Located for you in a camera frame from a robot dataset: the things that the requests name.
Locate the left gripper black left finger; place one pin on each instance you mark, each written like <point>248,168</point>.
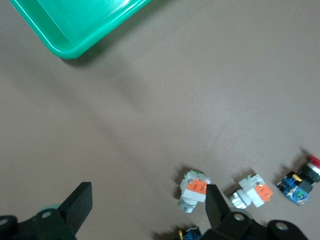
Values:
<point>72,207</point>

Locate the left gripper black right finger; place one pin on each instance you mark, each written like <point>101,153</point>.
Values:
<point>217,207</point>

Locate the white orange green push button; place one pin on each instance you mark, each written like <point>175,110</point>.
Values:
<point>250,192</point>
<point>192,191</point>

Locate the brown table mat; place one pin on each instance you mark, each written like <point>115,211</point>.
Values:
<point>175,100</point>

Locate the green plastic tray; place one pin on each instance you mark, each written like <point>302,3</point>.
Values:
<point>75,20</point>

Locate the red mushroom push button switch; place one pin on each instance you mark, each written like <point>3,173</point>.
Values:
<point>297,187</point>
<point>191,234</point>

